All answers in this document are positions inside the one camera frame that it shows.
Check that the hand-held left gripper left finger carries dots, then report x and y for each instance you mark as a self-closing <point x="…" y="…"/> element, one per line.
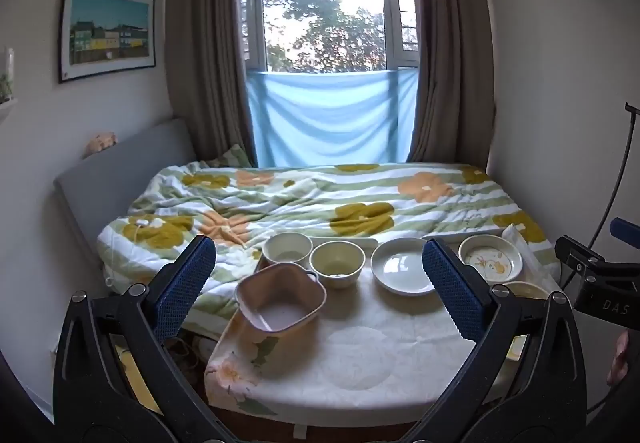
<point x="185" y="283"/>

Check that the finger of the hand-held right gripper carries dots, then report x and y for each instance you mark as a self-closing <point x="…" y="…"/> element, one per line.
<point x="627" y="230"/>
<point x="580" y="258"/>

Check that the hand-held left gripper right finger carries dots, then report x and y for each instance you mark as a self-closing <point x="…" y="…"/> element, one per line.
<point x="450" y="283"/>

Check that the white plate with yellow print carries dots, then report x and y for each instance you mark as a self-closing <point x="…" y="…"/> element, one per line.
<point x="490" y="260"/>

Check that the plain white plate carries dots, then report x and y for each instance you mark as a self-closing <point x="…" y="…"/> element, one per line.
<point x="400" y="268"/>

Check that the pink square bowl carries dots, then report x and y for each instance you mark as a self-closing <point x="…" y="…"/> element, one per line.
<point x="280" y="308"/>

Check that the cream round bowl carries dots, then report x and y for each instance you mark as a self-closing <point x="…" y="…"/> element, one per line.
<point x="337" y="263"/>
<point x="287" y="250"/>

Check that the person's right hand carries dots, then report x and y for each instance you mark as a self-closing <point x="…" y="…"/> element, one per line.
<point x="619" y="358"/>

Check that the white plastic bag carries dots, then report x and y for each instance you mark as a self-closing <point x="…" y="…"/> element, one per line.
<point x="522" y="243"/>

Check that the small cream bowl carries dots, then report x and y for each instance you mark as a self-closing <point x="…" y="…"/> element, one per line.
<point x="525" y="290"/>

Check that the white floral tablecloth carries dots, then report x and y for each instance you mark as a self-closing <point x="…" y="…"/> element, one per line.
<point x="350" y="353"/>

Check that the grey headboard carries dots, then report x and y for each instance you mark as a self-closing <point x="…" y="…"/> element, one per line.
<point x="110" y="183"/>

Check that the green pillow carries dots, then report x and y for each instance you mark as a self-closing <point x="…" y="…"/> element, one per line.
<point x="230" y="157"/>

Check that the floral striped blanket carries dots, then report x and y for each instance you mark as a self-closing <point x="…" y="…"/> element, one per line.
<point x="310" y="203"/>

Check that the pink plush toy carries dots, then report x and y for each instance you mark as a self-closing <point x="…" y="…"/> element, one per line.
<point x="101" y="143"/>

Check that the light blue cloth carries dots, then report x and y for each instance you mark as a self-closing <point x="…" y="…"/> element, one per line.
<point x="330" y="118"/>

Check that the small green plant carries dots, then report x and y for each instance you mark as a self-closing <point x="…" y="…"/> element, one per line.
<point x="5" y="85"/>

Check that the window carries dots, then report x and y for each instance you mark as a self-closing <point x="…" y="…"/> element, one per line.
<point x="325" y="3"/>

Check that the framed wall picture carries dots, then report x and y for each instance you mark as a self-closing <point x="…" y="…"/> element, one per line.
<point x="107" y="30"/>

